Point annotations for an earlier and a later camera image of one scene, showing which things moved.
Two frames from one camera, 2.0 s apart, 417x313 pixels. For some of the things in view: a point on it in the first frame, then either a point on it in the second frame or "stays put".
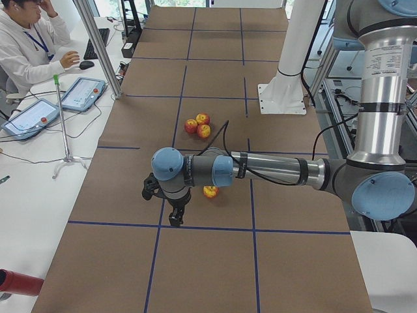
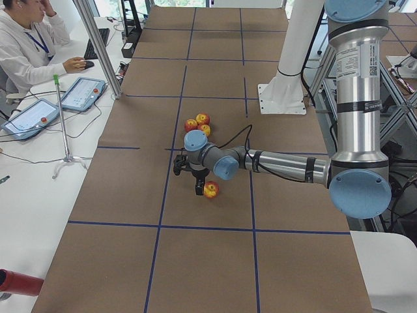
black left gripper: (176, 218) → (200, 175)
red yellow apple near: (203, 130) stays put
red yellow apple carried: (210, 192) stays put
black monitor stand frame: (133, 27) stays put
